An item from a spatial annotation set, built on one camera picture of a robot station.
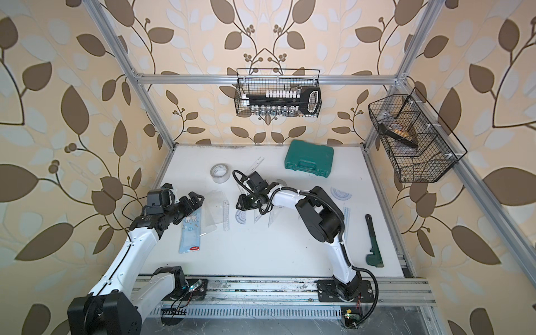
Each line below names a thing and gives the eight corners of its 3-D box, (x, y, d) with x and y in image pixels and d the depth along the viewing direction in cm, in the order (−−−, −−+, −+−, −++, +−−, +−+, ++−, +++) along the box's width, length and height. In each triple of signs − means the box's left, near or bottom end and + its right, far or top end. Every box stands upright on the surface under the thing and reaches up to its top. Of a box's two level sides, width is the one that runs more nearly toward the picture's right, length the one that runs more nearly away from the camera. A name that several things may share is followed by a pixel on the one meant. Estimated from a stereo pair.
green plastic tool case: (280, 167, 112) (281, 162, 109) (291, 142, 125) (292, 137, 122) (327, 180, 107) (329, 175, 104) (334, 152, 120) (335, 147, 116)
